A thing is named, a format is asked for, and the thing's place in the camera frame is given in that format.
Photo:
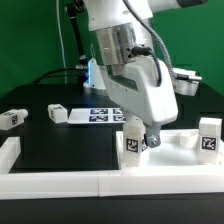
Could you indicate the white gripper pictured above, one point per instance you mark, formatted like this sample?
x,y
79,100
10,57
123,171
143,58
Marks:
x,y
135,89

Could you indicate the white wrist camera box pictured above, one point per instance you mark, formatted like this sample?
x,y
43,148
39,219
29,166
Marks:
x,y
186,82

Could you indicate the white U-shaped fence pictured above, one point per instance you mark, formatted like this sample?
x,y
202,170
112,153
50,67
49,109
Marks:
x,y
150,181

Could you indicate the white marker sheet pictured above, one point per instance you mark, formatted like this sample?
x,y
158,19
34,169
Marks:
x,y
96,116

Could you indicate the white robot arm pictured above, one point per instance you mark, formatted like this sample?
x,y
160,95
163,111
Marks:
x,y
123,31

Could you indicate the white square table top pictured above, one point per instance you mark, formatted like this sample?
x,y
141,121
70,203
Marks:
x,y
178,148

